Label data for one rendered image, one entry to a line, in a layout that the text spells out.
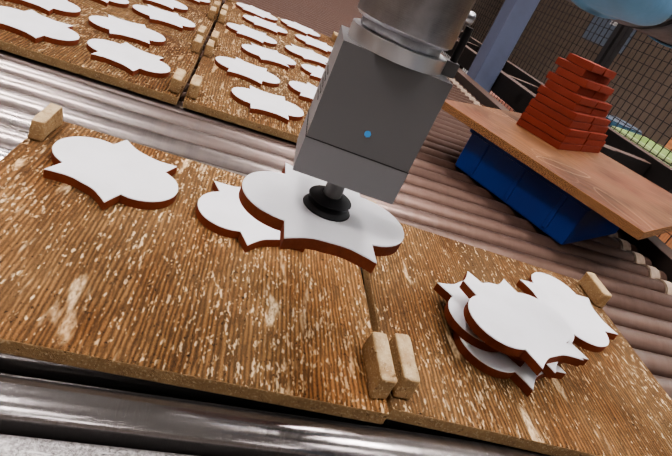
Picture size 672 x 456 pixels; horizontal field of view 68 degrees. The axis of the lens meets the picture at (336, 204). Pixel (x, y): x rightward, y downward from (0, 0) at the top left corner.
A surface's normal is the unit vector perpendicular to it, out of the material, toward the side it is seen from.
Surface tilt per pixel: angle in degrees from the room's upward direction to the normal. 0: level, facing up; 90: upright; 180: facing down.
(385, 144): 90
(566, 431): 0
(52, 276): 0
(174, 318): 0
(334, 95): 90
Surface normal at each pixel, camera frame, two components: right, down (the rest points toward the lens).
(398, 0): -0.40, 0.30
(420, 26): 0.02, 0.49
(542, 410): 0.37, -0.81
